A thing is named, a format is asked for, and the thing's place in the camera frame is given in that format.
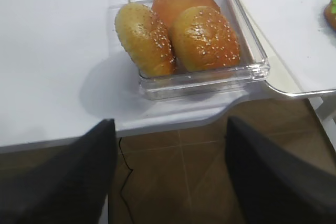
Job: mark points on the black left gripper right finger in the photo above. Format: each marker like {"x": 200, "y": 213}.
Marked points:
{"x": 272, "y": 185}

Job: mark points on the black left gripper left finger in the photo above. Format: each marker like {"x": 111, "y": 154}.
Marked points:
{"x": 71, "y": 187}

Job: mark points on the right sesame bun top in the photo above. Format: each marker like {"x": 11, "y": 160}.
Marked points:
{"x": 203, "y": 39}

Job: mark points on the sesame bun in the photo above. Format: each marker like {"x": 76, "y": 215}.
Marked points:
{"x": 203, "y": 39}
{"x": 145, "y": 38}

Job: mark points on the left sesame bun top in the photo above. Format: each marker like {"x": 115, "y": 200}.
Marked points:
{"x": 145, "y": 38}

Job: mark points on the white rectangular tray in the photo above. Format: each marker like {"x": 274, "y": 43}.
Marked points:
{"x": 278, "y": 24}

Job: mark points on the bun bottom under lettuce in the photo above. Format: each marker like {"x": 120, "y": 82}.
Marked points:
{"x": 329, "y": 16}

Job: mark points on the clear bun container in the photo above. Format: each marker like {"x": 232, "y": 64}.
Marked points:
{"x": 253, "y": 67}

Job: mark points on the white paper sheet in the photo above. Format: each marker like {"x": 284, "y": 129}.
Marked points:
{"x": 288, "y": 24}

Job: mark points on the green lettuce on tray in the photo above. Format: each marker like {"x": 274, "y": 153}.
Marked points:
{"x": 333, "y": 6}

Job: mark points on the plain orange bun bottom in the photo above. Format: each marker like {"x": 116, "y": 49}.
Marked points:
{"x": 169, "y": 10}

